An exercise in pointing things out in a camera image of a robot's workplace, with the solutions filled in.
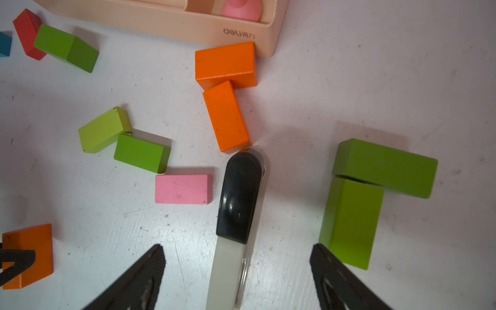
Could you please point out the dark green block near organizer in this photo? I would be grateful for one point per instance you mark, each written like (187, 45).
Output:
(66, 47)

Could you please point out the teal block near left wall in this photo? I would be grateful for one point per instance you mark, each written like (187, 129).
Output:
(5, 44)

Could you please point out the green block long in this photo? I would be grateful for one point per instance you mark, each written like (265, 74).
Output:
(400, 171)

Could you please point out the beige desk organizer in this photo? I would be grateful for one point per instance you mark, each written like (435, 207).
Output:
(199, 22)

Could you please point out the pink eraser in organizer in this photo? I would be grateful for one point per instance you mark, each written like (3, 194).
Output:
(249, 10)

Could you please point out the orange block upper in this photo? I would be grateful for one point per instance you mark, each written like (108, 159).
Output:
(234, 63)

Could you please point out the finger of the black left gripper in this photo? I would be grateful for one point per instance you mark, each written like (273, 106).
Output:
(21, 261)

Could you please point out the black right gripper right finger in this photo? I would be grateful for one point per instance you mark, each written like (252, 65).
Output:
(336, 286)

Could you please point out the green block middle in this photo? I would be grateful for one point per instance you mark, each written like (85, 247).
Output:
(142, 154)

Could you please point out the orange block lower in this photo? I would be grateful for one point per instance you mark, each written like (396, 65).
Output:
(226, 118)

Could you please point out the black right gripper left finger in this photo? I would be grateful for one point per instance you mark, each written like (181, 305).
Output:
(138, 287)

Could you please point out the orange block front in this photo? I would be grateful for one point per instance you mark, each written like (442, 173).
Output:
(38, 238)

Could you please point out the pink wooden block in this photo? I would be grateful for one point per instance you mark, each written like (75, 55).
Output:
(194, 189)

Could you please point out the green block carried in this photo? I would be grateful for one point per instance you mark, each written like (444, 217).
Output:
(350, 221)

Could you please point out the light green block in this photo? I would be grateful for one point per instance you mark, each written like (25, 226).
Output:
(104, 130)

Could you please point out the red wooden block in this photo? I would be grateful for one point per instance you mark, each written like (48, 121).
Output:
(27, 26)

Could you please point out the orange block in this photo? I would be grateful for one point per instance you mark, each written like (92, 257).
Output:
(234, 63)
(226, 118)
(38, 238)

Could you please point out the black white stapler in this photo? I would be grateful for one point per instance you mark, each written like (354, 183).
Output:
(239, 198)

